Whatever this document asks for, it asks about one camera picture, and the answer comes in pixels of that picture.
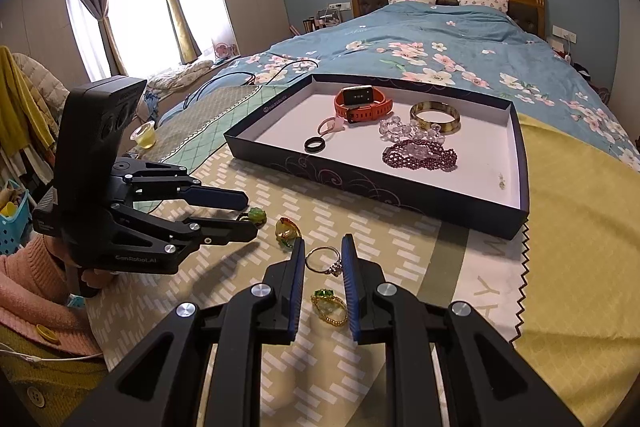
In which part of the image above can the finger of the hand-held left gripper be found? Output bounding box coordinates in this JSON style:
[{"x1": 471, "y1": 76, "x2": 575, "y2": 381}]
[
  {"x1": 111, "y1": 158, "x2": 249, "y2": 210},
  {"x1": 111, "y1": 202, "x2": 259, "y2": 253}
]

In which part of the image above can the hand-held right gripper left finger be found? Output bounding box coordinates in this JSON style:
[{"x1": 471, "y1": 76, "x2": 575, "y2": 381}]
[{"x1": 65, "y1": 237, "x2": 307, "y2": 427}]

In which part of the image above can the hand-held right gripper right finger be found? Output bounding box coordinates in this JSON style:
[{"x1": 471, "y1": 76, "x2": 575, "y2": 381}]
[{"x1": 341, "y1": 234, "x2": 583, "y2": 427}]

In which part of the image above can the silver ring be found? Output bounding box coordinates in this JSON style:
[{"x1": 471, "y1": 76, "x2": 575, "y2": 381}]
[{"x1": 305, "y1": 246, "x2": 345, "y2": 278}]

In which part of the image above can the gold ring with green stone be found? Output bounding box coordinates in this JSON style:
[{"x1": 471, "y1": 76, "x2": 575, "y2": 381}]
[{"x1": 310, "y1": 289, "x2": 349, "y2": 325}]

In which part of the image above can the dark green gem ring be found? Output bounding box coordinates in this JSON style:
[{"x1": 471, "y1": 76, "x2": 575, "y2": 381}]
[{"x1": 235, "y1": 207, "x2": 267, "y2": 228}]

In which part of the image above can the yellow green gem ring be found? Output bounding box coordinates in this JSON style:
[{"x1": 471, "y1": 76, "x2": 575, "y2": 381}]
[{"x1": 274, "y1": 217, "x2": 303, "y2": 252}]

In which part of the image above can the purple bead bracelet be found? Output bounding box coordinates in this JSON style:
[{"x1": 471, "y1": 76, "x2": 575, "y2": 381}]
[{"x1": 382, "y1": 138, "x2": 458, "y2": 172}]

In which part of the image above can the dark blue box lid tray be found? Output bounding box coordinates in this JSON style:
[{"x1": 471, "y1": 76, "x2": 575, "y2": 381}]
[{"x1": 223, "y1": 73, "x2": 531, "y2": 240}]

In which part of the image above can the clear crystal bead bracelet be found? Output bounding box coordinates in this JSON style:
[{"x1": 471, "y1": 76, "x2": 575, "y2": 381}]
[{"x1": 378, "y1": 117, "x2": 443, "y2": 145}]

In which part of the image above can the orange smart watch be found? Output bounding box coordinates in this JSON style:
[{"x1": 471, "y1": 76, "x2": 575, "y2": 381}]
[{"x1": 334, "y1": 85, "x2": 394, "y2": 124}]

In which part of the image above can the amber bangle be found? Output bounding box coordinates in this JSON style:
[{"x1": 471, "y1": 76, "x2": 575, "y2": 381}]
[{"x1": 410, "y1": 101, "x2": 461, "y2": 135}]

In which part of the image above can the person's left forearm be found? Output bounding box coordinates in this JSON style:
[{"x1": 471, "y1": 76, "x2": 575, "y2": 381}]
[{"x1": 0, "y1": 234, "x2": 108, "y2": 358}]

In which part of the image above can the person's left hand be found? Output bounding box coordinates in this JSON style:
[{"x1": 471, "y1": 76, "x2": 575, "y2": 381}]
[{"x1": 80, "y1": 268, "x2": 121, "y2": 292}]

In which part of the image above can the small yellow jelly cup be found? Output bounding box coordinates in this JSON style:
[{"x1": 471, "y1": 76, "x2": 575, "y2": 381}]
[{"x1": 129, "y1": 121, "x2": 157, "y2": 150}]

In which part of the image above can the white puffer jacket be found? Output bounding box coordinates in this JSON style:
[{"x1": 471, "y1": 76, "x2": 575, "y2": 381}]
[{"x1": 12, "y1": 53, "x2": 71, "y2": 148}]

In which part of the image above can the yellow cardigan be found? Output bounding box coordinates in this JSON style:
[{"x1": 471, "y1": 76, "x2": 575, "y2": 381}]
[{"x1": 0, "y1": 46, "x2": 56, "y2": 158}]

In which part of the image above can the blue plastic basket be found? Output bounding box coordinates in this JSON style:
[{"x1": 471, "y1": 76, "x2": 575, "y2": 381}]
[{"x1": 0, "y1": 179, "x2": 36, "y2": 255}]

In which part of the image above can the pile of light bedding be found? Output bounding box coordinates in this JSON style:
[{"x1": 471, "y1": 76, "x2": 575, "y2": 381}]
[{"x1": 147, "y1": 59, "x2": 216, "y2": 90}]

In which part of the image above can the group of cosmetic bottles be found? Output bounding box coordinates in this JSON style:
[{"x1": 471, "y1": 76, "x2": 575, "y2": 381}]
[{"x1": 300, "y1": 4, "x2": 346, "y2": 32}]

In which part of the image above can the yellow quilted blanket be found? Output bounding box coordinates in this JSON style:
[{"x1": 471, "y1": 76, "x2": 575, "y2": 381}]
[{"x1": 510, "y1": 114, "x2": 640, "y2": 427}]

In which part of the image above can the person's torso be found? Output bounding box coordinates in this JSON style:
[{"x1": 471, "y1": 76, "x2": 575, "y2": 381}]
[{"x1": 0, "y1": 322, "x2": 113, "y2": 427}]

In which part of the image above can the blue floral duvet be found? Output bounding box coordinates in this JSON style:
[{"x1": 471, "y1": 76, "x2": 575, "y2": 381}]
[{"x1": 160, "y1": 2, "x2": 640, "y2": 168}]

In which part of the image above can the black cable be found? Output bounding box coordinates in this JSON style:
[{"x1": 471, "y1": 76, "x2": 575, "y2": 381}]
[{"x1": 182, "y1": 57, "x2": 321, "y2": 108}]

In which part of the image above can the white cable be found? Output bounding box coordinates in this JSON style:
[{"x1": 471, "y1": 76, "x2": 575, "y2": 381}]
[{"x1": 0, "y1": 342, "x2": 103, "y2": 364}]

